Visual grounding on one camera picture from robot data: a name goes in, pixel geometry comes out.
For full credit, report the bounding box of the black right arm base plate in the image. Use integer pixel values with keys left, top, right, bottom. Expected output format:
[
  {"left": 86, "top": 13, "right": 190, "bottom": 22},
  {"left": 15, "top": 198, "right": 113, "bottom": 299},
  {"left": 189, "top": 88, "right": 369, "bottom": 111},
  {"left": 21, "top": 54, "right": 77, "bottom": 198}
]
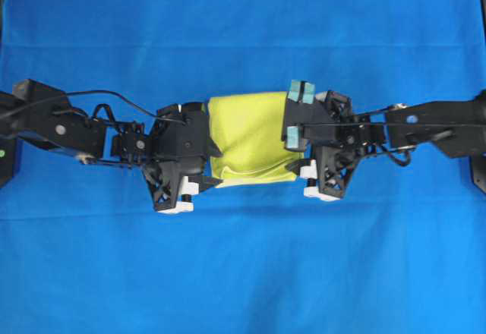
[{"left": 469, "top": 155, "right": 486, "bottom": 194}]

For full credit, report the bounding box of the yellow-green towel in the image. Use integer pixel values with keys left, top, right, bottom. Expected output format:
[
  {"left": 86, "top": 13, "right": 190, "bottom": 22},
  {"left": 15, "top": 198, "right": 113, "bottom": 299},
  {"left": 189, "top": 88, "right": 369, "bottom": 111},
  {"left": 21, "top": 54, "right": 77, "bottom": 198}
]
[{"left": 207, "top": 92, "right": 303, "bottom": 188}]

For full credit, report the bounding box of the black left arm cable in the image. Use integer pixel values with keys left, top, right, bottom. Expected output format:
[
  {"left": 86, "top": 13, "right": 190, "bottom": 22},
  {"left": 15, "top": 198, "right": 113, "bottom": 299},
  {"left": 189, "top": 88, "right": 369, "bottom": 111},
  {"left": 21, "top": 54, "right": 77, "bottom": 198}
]
[{"left": 0, "top": 90, "right": 191, "bottom": 126}]

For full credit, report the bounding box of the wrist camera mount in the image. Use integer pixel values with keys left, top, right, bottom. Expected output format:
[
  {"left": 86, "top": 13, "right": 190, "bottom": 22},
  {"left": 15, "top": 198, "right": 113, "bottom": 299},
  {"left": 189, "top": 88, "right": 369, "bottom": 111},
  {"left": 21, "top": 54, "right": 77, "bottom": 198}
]
[
  {"left": 281, "top": 80, "right": 352, "bottom": 152},
  {"left": 149, "top": 102, "right": 222, "bottom": 175}
]

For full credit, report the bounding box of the blue table cloth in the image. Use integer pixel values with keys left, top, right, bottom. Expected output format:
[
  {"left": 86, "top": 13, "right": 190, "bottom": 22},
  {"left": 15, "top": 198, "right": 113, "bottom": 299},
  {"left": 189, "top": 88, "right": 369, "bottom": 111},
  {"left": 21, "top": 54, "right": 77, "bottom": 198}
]
[{"left": 1, "top": 0, "right": 485, "bottom": 333}]

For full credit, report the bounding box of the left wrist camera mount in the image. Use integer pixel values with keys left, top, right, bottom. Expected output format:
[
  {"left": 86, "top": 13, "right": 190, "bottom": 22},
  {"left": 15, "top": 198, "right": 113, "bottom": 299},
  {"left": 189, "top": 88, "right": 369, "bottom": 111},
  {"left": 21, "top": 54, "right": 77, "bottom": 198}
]
[{"left": 149, "top": 102, "right": 222, "bottom": 175}]

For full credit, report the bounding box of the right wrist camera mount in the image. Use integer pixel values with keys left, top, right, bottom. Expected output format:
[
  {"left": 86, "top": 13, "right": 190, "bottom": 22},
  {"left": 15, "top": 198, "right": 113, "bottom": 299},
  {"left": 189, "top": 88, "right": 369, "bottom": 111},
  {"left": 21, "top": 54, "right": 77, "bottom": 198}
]
[{"left": 281, "top": 80, "right": 352, "bottom": 152}]

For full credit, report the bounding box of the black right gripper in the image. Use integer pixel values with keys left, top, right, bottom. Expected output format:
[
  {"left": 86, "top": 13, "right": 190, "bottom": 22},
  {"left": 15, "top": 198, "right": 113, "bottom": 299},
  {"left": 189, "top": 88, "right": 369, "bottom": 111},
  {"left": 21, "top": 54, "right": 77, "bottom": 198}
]
[{"left": 298, "top": 146, "right": 361, "bottom": 201}]

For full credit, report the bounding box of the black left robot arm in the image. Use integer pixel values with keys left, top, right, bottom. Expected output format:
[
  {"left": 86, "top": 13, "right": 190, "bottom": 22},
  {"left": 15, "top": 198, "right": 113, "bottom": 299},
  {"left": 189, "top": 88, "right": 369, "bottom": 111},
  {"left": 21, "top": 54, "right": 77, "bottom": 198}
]
[{"left": 1, "top": 79, "right": 304, "bottom": 214}]

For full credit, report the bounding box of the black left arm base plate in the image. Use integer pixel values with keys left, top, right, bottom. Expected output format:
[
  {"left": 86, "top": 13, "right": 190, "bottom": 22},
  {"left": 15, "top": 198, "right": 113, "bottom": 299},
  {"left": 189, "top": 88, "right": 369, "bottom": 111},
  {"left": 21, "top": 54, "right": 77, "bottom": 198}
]
[{"left": 0, "top": 138, "right": 21, "bottom": 188}]

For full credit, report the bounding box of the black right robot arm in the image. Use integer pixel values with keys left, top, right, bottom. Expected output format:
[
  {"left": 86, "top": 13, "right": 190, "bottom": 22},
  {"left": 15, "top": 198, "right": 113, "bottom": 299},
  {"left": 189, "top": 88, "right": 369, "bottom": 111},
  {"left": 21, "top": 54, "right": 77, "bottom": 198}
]
[{"left": 298, "top": 92, "right": 485, "bottom": 201}]

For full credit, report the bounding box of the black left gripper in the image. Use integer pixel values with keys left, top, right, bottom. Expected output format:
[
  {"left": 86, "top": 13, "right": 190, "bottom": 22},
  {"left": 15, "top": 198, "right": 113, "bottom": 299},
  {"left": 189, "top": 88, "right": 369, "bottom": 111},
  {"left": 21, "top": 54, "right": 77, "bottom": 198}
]
[{"left": 142, "top": 162, "right": 222, "bottom": 215}]

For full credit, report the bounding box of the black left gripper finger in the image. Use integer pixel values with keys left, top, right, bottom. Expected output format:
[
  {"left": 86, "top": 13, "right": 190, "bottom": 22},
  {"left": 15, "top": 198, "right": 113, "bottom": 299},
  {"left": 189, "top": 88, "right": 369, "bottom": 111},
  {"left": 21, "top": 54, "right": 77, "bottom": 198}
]
[{"left": 285, "top": 159, "right": 308, "bottom": 172}]

